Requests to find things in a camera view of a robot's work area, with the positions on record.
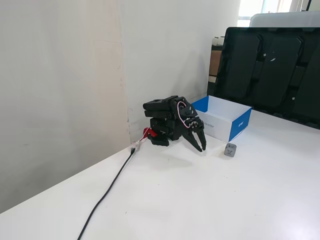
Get black power cable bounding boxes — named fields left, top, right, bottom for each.
left=76, top=147, right=137, bottom=240

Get gray block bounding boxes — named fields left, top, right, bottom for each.
left=224, top=142, right=238, bottom=158

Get large black plastic tray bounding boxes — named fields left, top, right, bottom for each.
left=213, top=26, right=320, bottom=130

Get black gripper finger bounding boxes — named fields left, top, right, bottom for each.
left=182, top=130, right=203, bottom=153
left=197, top=128, right=207, bottom=151

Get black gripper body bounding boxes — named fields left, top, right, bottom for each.
left=181, top=115, right=205, bottom=136

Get translucent plastic storage bin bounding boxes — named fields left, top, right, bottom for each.
left=249, top=10, right=320, bottom=28

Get red and white base wire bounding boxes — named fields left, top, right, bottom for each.
left=138, top=127, right=159, bottom=146

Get pink white arm wire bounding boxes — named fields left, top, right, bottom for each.
left=176, top=100, right=194, bottom=130

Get small white containers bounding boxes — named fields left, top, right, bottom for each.
left=211, top=36, right=226, bottom=47

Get blue and white cardboard box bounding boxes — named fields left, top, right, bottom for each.
left=191, top=95, right=253, bottom=142

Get brown cardboard carton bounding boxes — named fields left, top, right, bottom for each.
left=208, top=48, right=223, bottom=89

